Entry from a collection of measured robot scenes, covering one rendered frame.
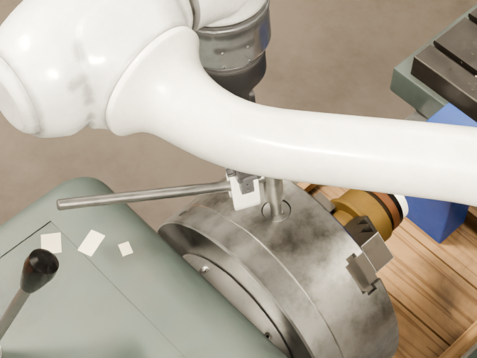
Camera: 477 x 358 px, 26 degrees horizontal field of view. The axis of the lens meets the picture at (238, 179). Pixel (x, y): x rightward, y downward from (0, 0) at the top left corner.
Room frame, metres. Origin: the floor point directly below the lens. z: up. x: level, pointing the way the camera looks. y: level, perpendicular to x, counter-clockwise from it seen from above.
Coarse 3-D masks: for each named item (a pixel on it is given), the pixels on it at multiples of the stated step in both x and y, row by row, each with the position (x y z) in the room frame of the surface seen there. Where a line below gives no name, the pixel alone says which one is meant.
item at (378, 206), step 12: (348, 192) 0.77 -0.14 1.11; (360, 192) 0.76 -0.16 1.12; (372, 192) 0.76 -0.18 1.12; (336, 204) 0.75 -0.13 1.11; (348, 204) 0.74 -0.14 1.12; (360, 204) 0.74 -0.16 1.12; (372, 204) 0.74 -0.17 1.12; (384, 204) 0.75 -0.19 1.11; (396, 204) 0.75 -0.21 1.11; (336, 216) 0.73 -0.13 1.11; (348, 216) 0.73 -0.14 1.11; (372, 216) 0.73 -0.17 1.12; (384, 216) 0.73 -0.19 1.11; (396, 216) 0.74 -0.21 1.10; (384, 228) 0.72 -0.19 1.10; (384, 240) 0.71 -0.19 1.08
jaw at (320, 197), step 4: (320, 192) 0.77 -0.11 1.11; (316, 196) 0.76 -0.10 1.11; (320, 196) 0.76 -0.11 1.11; (324, 196) 0.76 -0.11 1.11; (320, 200) 0.76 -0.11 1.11; (324, 200) 0.76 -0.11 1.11; (328, 200) 0.76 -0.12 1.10; (324, 204) 0.75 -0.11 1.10; (328, 204) 0.75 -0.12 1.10; (332, 204) 0.75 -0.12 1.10; (328, 208) 0.75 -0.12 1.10; (332, 208) 0.75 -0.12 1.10; (332, 212) 0.75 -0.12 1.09
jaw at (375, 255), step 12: (360, 216) 0.72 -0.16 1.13; (348, 228) 0.70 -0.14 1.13; (360, 228) 0.68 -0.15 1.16; (372, 228) 0.68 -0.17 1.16; (360, 240) 0.65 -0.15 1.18; (372, 240) 0.64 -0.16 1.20; (372, 252) 0.63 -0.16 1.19; (384, 252) 0.63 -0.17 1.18; (348, 264) 0.60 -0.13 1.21; (360, 264) 0.60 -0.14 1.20; (372, 264) 0.62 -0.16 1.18; (384, 264) 0.62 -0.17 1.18; (360, 276) 0.59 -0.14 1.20; (372, 276) 0.59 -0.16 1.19; (360, 288) 0.58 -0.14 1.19; (372, 288) 0.58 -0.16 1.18
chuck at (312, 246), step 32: (224, 192) 0.70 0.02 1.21; (288, 192) 0.68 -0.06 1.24; (256, 224) 0.64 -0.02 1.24; (288, 224) 0.64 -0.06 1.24; (320, 224) 0.64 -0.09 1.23; (288, 256) 0.60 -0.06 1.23; (320, 256) 0.60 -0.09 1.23; (320, 288) 0.57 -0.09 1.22; (352, 288) 0.57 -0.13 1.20; (384, 288) 0.58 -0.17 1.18; (352, 320) 0.54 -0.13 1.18; (384, 320) 0.56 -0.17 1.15; (352, 352) 0.52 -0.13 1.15; (384, 352) 0.54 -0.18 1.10
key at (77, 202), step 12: (228, 180) 0.65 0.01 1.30; (264, 180) 0.65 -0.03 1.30; (120, 192) 0.62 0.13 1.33; (132, 192) 0.62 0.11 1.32; (144, 192) 0.62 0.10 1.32; (156, 192) 0.62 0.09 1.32; (168, 192) 0.63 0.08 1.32; (180, 192) 0.63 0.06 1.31; (192, 192) 0.63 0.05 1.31; (204, 192) 0.63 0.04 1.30; (216, 192) 0.64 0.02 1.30; (60, 204) 0.60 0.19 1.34; (72, 204) 0.60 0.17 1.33; (84, 204) 0.60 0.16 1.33; (96, 204) 0.60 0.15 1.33; (108, 204) 0.61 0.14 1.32
